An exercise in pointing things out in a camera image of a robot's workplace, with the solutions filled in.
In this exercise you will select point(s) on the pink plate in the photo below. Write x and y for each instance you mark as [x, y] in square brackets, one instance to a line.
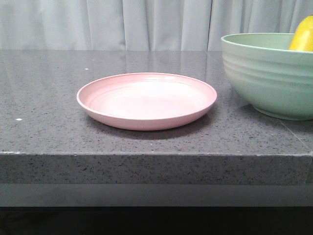
[146, 101]

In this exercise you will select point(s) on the green bowl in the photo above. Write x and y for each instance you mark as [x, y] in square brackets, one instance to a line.
[263, 71]

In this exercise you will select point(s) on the grey curtain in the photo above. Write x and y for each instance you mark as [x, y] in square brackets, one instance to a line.
[141, 25]

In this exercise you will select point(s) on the yellow banana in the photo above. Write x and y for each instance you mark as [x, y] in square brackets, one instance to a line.
[303, 36]

